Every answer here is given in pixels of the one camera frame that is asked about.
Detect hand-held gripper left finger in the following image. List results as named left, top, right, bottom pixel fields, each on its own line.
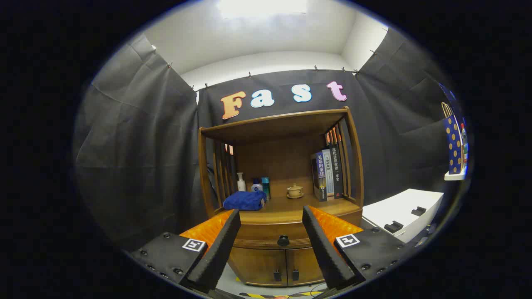
left=131, top=209, right=241, bottom=293

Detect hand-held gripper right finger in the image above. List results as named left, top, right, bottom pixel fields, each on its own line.
left=302, top=205, right=410, bottom=290

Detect wooden cabinet door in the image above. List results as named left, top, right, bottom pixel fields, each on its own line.
left=286, top=248, right=325, bottom=286
left=229, top=248, right=287, bottom=286

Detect wooden countertop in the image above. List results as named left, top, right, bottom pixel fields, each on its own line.
left=207, top=192, right=363, bottom=225

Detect wooden cabinet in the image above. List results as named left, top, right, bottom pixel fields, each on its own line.
left=197, top=107, right=365, bottom=287

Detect blue folded towel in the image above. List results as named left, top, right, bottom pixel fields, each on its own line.
left=223, top=191, right=267, bottom=211

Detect pale blue book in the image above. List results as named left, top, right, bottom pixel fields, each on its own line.
left=323, top=149, right=335, bottom=197

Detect black book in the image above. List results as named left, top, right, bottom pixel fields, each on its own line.
left=329, top=145, right=345, bottom=199

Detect white box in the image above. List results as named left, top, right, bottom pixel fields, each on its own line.
left=362, top=189, right=444, bottom=243

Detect black backdrop cloth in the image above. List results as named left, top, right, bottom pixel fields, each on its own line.
left=74, top=28, right=468, bottom=252

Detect blue polka-dot gift bag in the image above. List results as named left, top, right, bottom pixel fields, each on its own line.
left=441, top=102, right=464, bottom=175

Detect computer monitor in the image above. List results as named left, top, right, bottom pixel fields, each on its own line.
left=438, top=83, right=458, bottom=109

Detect ceiling light panel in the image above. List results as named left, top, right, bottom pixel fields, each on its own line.
left=217, top=0, right=309, bottom=19

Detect black floor cables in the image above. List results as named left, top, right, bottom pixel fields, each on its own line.
left=291, top=284, right=329, bottom=297

